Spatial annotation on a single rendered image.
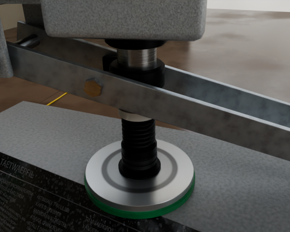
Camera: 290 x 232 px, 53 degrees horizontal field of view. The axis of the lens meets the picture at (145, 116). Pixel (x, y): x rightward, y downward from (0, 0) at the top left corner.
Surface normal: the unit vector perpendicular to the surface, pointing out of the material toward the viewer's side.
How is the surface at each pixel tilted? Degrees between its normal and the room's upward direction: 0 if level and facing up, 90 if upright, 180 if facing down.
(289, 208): 0
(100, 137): 0
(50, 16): 90
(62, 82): 90
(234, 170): 0
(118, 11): 90
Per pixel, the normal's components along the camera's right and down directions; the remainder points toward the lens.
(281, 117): -0.14, 0.47
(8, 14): 0.92, 0.17
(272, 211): -0.01, -0.88
